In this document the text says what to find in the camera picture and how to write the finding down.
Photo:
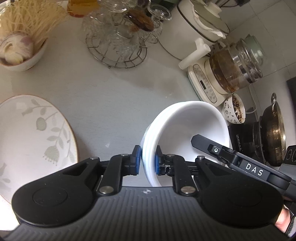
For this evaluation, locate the white rice cooker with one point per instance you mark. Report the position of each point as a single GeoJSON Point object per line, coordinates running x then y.
{"type": "Point", "coordinates": [192, 24]}

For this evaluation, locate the person's right hand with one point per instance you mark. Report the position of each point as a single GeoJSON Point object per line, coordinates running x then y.
{"type": "Point", "coordinates": [286, 222]}

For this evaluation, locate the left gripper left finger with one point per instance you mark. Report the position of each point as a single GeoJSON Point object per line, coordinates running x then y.
{"type": "Point", "coordinates": [113, 171]}

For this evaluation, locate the wire rack with glasses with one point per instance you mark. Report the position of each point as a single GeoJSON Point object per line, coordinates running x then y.
{"type": "Point", "coordinates": [118, 33]}

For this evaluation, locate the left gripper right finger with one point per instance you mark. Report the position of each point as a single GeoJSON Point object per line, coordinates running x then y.
{"type": "Point", "coordinates": [177, 168]}

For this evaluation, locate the glass health kettle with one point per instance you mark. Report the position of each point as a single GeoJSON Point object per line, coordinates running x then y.
{"type": "Point", "coordinates": [227, 70]}

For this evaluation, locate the bowl with garlic and noodles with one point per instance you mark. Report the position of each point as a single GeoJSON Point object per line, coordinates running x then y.
{"type": "Point", "coordinates": [25, 30]}

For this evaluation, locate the patterned bowl with dregs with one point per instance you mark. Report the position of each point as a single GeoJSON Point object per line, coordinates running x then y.
{"type": "Point", "coordinates": [234, 110]}

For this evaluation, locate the brass pot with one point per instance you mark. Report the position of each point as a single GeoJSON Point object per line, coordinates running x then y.
{"type": "Point", "coordinates": [272, 133]}

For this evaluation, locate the red-lid glass jar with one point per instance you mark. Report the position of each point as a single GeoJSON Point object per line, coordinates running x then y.
{"type": "Point", "coordinates": [80, 8]}

